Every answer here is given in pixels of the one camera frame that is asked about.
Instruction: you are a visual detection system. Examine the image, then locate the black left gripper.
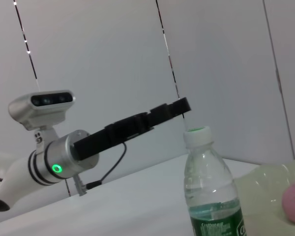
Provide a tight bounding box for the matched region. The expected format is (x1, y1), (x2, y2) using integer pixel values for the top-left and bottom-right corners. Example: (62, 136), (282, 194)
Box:
(73, 97), (192, 161)

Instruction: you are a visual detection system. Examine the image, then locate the clear green-label water bottle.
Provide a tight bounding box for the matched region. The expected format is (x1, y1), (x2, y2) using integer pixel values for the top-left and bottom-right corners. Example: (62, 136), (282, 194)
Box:
(182, 126), (248, 236)

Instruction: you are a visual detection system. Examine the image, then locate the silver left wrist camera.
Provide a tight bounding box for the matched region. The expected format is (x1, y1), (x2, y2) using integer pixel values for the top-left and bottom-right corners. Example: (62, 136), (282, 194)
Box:
(8, 89), (77, 153)

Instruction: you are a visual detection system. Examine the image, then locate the left gripper cable with connector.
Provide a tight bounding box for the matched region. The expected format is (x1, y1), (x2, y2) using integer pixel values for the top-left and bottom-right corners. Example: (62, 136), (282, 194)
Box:
(73, 141), (127, 196)

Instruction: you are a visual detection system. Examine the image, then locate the green glass fruit plate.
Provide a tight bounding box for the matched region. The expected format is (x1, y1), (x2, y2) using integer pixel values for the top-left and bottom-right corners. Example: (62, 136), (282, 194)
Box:
(233, 158), (295, 236)

